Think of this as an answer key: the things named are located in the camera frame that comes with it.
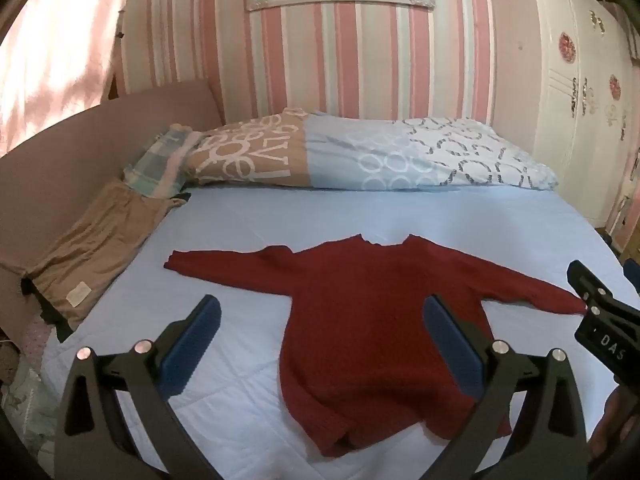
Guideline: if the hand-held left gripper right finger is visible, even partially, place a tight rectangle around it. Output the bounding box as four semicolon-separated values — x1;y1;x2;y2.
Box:
422;294;589;480

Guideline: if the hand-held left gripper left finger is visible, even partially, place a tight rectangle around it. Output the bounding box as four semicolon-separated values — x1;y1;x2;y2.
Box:
54;294;222;480

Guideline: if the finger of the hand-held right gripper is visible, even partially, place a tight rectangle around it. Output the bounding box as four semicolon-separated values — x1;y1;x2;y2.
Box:
566;259;617;317

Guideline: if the dark red knit sweater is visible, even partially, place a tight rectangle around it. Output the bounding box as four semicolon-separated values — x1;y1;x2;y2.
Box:
164;233;589;459

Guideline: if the person's right hand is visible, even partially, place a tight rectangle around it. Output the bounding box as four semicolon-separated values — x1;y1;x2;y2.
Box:
587;385;640;467

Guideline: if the light blue bed sheet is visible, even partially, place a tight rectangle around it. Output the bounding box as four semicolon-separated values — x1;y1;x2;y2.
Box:
40;185;637;480

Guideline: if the tan folded cloth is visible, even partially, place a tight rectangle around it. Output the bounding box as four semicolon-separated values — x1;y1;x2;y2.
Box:
22;180;190;332

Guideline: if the black cloth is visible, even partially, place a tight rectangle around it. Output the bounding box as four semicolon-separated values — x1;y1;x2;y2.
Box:
21;276;76;344

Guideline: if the pale floral cloth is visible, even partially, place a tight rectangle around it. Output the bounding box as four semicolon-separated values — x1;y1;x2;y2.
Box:
0;360;67;463

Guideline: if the pastel plaid cloth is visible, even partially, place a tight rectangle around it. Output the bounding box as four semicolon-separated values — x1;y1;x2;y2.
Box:
122;124;203;197

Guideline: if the white wardrobe with flower stickers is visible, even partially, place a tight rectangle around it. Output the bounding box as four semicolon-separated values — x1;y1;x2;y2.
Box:
527;0;640;228

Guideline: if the patterned tan blue white pillow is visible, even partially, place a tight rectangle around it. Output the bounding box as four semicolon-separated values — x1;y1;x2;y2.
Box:
182;107;560;192

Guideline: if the pink padded headboard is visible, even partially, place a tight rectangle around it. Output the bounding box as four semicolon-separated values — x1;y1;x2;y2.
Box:
0;78;224;347

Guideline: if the pink curtain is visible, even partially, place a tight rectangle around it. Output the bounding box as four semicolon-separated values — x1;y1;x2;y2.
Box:
0;0;132;154

